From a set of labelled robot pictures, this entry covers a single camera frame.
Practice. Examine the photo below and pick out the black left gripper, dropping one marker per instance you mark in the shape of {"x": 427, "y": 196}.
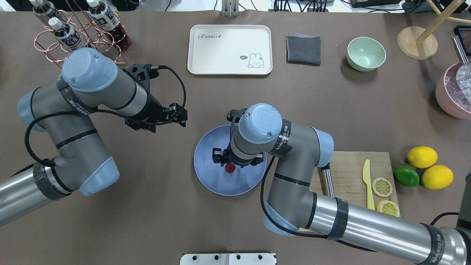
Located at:
{"x": 152, "y": 108}

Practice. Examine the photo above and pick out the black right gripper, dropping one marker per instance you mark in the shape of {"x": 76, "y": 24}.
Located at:
{"x": 245, "y": 161}

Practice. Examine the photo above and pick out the red strawberry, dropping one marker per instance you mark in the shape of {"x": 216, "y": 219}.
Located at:
{"x": 230, "y": 167}

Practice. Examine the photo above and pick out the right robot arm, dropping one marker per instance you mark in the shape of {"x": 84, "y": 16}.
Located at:
{"x": 302, "y": 196}

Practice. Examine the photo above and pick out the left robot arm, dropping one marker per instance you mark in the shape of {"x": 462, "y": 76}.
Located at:
{"x": 68, "y": 151}

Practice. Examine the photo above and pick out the blue plate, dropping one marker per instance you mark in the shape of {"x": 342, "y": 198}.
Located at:
{"x": 214, "y": 176}

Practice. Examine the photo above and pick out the cream rabbit tray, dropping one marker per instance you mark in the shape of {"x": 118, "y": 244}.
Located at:
{"x": 230, "y": 50}

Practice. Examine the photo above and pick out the drink bottle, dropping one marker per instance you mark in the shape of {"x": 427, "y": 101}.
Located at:
{"x": 108, "y": 22}
{"x": 67, "y": 35}
{"x": 45, "y": 10}

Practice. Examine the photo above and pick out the wooden cutting board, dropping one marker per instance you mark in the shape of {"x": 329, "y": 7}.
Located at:
{"x": 347, "y": 176}

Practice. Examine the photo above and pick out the grey folded cloth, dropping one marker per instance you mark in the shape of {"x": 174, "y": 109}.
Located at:
{"x": 303, "y": 49}

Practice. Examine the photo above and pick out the yellow plastic knife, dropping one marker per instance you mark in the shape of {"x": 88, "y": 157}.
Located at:
{"x": 366, "y": 177}

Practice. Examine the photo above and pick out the lemon slice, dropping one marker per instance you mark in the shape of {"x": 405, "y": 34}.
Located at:
{"x": 382, "y": 187}
{"x": 388, "y": 207}

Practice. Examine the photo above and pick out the green bowl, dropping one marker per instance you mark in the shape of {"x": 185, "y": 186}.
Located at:
{"x": 365, "y": 54}

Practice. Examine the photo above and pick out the green lime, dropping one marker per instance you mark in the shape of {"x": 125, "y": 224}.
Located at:
{"x": 406, "y": 176}

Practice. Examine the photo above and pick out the yellow lemon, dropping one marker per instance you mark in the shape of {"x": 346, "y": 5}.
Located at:
{"x": 422, "y": 157}
{"x": 437, "y": 177}

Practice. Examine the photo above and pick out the wooden mug tree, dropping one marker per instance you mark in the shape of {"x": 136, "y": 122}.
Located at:
{"x": 419, "y": 43}

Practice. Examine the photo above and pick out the pink ice bowl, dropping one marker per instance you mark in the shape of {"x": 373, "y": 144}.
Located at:
{"x": 449, "y": 95}

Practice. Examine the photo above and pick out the metal ice scoop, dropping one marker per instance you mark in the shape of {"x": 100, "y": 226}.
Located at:
{"x": 463, "y": 74}

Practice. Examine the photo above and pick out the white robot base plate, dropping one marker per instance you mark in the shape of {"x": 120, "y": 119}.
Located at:
{"x": 229, "y": 259}

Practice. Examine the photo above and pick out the copper wire bottle rack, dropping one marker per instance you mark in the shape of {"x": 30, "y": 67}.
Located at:
{"x": 89, "y": 32}

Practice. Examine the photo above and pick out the aluminium frame post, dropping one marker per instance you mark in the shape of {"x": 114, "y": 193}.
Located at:
{"x": 230, "y": 8}

